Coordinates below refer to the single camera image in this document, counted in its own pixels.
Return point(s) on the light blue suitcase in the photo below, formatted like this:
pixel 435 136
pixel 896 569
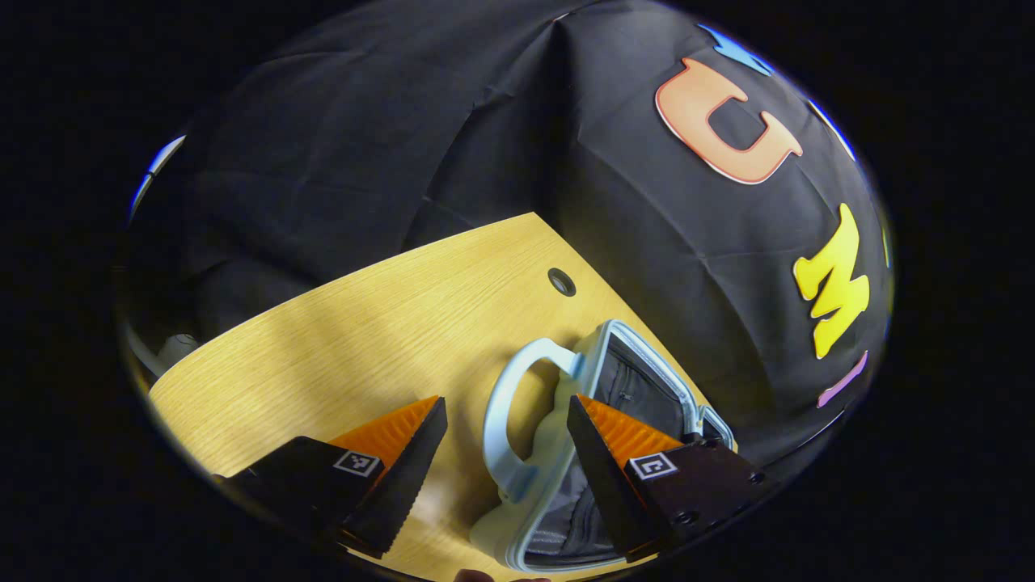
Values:
pixel 517 420

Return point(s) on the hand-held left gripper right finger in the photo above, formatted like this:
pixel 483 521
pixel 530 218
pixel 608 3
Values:
pixel 610 485

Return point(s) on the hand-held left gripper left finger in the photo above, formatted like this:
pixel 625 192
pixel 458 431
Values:
pixel 408 477

